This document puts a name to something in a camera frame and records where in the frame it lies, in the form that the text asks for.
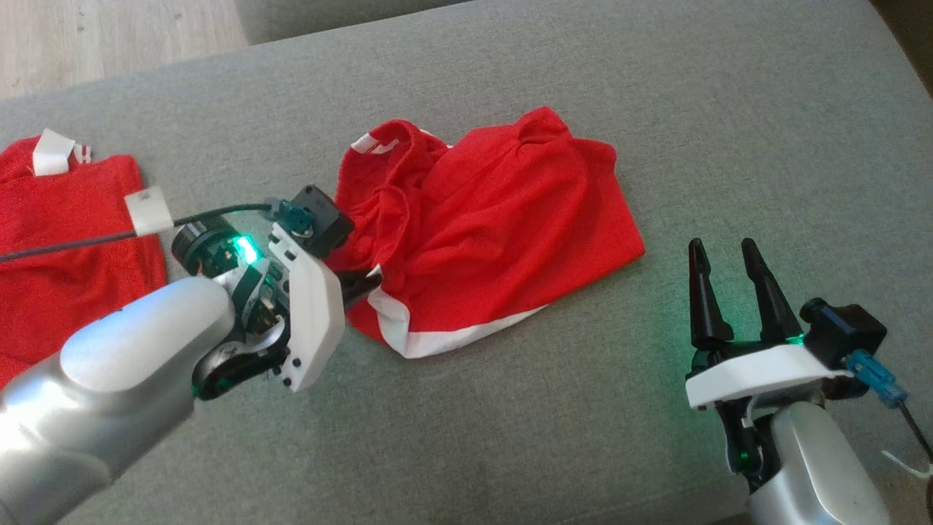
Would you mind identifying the white cable tie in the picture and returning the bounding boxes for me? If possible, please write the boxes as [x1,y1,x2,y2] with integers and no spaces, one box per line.
[881,448,933,481]

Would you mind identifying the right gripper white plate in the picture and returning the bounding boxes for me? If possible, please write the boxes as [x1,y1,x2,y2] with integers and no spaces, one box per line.
[685,238,850,491]

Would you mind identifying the red shorts with white trim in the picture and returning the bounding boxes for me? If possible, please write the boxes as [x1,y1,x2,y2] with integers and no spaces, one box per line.
[324,106,647,359]

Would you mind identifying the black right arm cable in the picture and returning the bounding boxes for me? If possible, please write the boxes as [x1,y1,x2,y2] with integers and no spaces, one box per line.
[846,349,933,462]

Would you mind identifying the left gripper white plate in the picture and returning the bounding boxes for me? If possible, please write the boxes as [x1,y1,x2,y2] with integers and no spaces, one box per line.
[171,222,383,400]

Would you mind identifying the red basketball jersey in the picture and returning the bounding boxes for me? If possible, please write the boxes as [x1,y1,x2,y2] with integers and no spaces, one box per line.
[0,130,170,391]

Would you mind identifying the large grey sofa seat cushion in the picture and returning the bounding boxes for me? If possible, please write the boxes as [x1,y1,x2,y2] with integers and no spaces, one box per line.
[0,0,933,525]

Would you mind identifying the white cable tag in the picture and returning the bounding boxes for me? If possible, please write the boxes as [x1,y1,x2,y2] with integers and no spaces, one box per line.
[124,187,174,236]

